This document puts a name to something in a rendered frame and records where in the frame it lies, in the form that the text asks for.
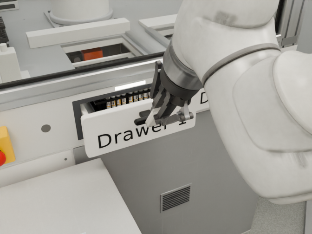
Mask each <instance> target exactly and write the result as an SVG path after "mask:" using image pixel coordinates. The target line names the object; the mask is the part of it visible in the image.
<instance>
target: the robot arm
mask: <svg viewBox="0 0 312 234"><path fill-rule="evenodd" d="M278 5H279V0H183V2H182V4H181V7H180V9H179V11H178V14H177V17H176V20H175V26H174V33H173V35H172V37H171V39H170V42H169V45H168V47H167V49H166V51H165V53H164V55H163V60H158V61H155V73H154V77H153V82H152V86H151V90H150V94H149V96H150V98H151V99H153V102H152V107H151V109H150V111H151V113H150V115H149V116H148V118H147V120H146V121H145V123H146V126H147V127H152V126H155V125H159V124H161V125H162V126H165V125H168V124H172V123H175V122H177V121H179V122H183V121H187V120H190V119H193V118H194V115H193V113H192V112H189V108H188V105H190V103H191V98H192V97H193V96H194V95H195V94H196V93H197V92H198V91H199V90H200V89H202V88H204V90H205V93H206V96H207V99H208V103H209V108H210V112H211V115H212V118H213V120H214V123H215V126H216V128H217V130H218V133H219V135H220V137H221V140H222V142H223V144H224V146H225V148H226V150H227V152H228V154H229V156H230V158H231V160H232V162H233V164H234V165H235V167H236V169H237V170H238V172H239V174H240V175H241V176H242V178H243V179H244V181H245V182H246V183H247V184H248V186H249V187H250V188H251V189H252V190H253V191H254V192H255V193H256V194H257V195H258V196H260V197H261V198H265V199H267V200H268V201H270V202H272V203H274V204H279V205H282V204H292V203H297V202H304V201H308V200H312V53H311V54H307V53H302V52H299V51H294V50H290V51H286V52H284V53H282V52H281V50H280V48H279V45H278V42H277V38H276V32H275V23H274V18H273V16H274V14H275V13H276V11H277V8H278ZM176 106H179V107H181V109H180V110H179V111H178V112H176V114H174V115H172V116H170V115H171V113H172V112H173V111H174V109H175V108H176Z"/></svg>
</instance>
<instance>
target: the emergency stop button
mask: <svg viewBox="0 0 312 234"><path fill-rule="evenodd" d="M5 162H6V156H5V154H4V153H3V152H2V151H0V166H2V165H3V164H4V163H5Z"/></svg>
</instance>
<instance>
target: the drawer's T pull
mask: <svg viewBox="0 0 312 234"><path fill-rule="evenodd" d="M150 113H151V111H150V110H145V111H141V112H139V116H140V117H141V118H137V119H135V120H134V124H135V125H136V126H139V125H142V124H146V123H145V121H146V120H147V118H148V116H149V115H150Z"/></svg>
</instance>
